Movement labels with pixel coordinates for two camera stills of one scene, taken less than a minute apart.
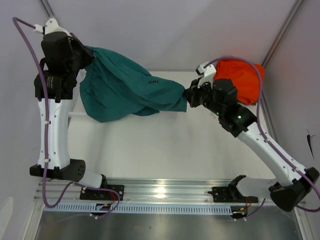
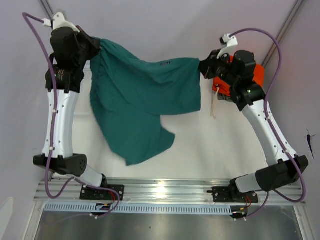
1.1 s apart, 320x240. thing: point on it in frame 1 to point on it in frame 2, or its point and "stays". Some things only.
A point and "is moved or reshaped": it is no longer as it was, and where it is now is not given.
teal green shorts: [112, 86] is moved or reshaped
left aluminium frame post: [48, 10] stays
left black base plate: [93, 194] stays
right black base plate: [230, 194] stays
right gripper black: [192, 93] to [207, 66]
